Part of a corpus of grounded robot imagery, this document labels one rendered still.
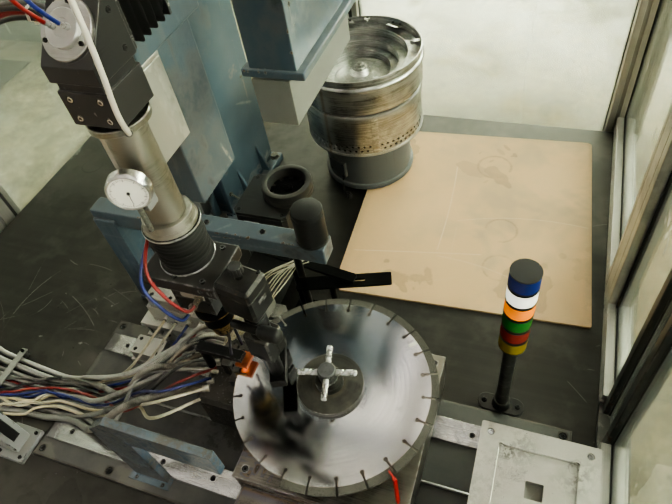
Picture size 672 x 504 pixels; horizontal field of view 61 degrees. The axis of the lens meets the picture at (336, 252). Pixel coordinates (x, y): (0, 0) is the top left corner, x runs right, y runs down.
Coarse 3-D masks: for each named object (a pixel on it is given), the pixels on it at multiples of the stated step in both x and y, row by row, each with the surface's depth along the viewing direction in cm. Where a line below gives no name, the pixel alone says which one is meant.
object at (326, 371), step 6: (330, 348) 93; (330, 354) 92; (330, 360) 92; (318, 366) 91; (324, 366) 90; (330, 366) 90; (300, 372) 91; (306, 372) 91; (312, 372) 90; (318, 372) 90; (324, 372) 90; (330, 372) 90; (336, 372) 90; (342, 372) 90; (348, 372) 90; (354, 372) 89; (324, 378) 89; (330, 378) 89; (336, 378) 91; (324, 384) 89; (330, 384) 91; (324, 390) 88; (324, 396) 87
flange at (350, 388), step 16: (304, 368) 96; (336, 368) 93; (352, 368) 94; (304, 384) 94; (320, 384) 92; (336, 384) 91; (352, 384) 92; (304, 400) 92; (320, 400) 91; (336, 400) 91; (352, 400) 91
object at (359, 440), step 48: (288, 336) 101; (336, 336) 100; (384, 336) 99; (240, 384) 96; (288, 384) 95; (384, 384) 93; (240, 432) 91; (288, 432) 90; (336, 432) 89; (384, 432) 88; (288, 480) 85
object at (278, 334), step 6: (234, 324) 73; (240, 324) 73; (246, 324) 72; (252, 324) 72; (246, 330) 72; (252, 330) 71; (258, 330) 71; (264, 330) 70; (270, 330) 70; (276, 330) 70; (258, 336) 71; (264, 336) 70; (270, 336) 69; (276, 336) 69; (282, 336) 70; (270, 342) 70; (276, 342) 70
